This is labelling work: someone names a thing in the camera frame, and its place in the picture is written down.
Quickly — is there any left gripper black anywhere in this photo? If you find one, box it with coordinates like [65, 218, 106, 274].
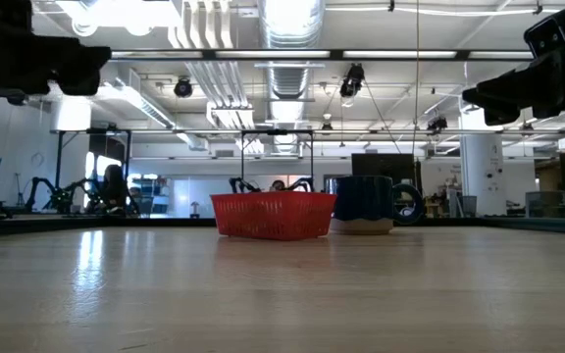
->
[0, 0, 112, 105]

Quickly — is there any small grey bin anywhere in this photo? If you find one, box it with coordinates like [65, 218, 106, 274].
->
[460, 194, 479, 218]

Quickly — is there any white round column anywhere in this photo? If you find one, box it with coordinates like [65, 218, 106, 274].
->
[459, 110, 506, 218]

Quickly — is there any large black screen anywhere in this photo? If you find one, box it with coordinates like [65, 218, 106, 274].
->
[350, 152, 419, 187]

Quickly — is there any dark blue ceramic mug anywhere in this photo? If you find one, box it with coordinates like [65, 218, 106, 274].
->
[325, 175, 425, 235]

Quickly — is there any red plastic basket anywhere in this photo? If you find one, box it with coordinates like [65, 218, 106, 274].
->
[210, 190, 337, 241]

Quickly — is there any black background rig frame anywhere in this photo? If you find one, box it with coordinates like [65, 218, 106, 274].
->
[54, 126, 132, 217]
[239, 128, 315, 193]

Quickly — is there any black hanging camera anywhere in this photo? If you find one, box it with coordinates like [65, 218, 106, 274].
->
[173, 76, 194, 99]
[339, 62, 366, 99]

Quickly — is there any wire mesh bin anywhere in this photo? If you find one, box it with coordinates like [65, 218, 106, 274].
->
[525, 189, 565, 220]

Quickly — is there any silver ventilation duct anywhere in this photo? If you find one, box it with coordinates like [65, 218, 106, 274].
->
[256, 0, 327, 154]

